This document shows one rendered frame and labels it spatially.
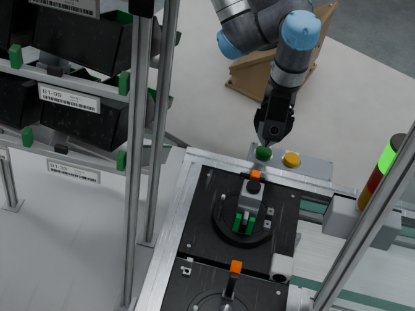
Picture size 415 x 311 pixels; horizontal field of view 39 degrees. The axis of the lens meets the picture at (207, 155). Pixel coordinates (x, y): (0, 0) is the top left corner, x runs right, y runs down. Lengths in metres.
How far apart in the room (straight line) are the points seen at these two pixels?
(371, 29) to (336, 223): 2.75
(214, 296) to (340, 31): 2.64
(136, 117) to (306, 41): 0.49
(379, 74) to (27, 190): 1.13
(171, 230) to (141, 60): 0.61
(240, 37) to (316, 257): 0.52
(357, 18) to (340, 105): 2.02
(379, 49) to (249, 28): 2.33
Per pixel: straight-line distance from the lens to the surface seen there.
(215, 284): 1.21
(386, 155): 0.93
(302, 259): 1.35
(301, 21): 1.21
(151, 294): 1.21
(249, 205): 1.22
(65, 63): 1.21
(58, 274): 1.34
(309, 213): 1.40
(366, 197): 1.00
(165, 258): 1.25
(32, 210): 1.44
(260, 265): 1.26
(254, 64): 1.66
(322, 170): 1.47
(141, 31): 0.73
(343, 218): 1.04
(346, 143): 1.70
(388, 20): 3.87
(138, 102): 0.80
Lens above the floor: 2.03
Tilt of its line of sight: 49 degrees down
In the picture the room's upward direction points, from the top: 12 degrees clockwise
